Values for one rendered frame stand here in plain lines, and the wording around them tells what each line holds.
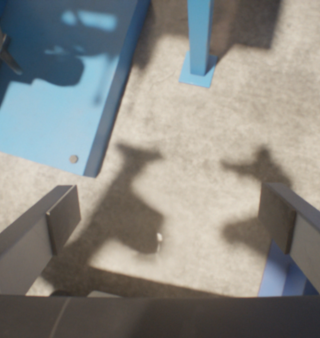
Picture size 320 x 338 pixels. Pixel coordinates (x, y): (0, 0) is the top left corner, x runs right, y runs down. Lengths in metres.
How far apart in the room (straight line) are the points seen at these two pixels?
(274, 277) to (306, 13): 1.04
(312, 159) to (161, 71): 0.68
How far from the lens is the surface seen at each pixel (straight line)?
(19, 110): 1.11
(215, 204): 0.93
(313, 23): 1.26
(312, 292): 0.89
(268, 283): 1.00
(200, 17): 0.77
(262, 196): 0.17
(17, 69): 0.85
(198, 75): 1.04
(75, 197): 0.16
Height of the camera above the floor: 0.93
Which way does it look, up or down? 79 degrees down
